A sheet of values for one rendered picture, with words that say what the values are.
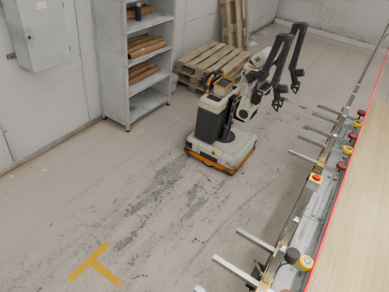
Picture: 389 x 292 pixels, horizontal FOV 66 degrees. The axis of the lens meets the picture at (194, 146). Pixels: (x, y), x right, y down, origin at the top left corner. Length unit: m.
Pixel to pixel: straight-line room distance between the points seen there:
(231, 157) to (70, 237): 1.73
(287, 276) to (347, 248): 0.39
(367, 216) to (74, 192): 2.52
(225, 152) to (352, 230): 1.63
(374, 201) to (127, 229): 1.99
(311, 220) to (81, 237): 1.90
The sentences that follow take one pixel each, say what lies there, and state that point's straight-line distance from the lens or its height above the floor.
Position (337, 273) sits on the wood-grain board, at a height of 0.90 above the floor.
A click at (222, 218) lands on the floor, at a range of 3.02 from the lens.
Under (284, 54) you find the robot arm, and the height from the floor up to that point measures 1.47.
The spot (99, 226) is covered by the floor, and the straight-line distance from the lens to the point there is 2.93.
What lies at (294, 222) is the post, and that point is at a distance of 1.71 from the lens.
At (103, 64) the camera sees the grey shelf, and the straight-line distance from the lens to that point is 3.69.
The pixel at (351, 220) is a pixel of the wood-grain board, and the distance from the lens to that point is 2.20.
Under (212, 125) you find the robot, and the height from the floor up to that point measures 0.55.
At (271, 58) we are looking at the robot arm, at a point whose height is 1.41.
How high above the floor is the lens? 2.35
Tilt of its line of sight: 39 degrees down
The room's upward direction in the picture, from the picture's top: 8 degrees clockwise
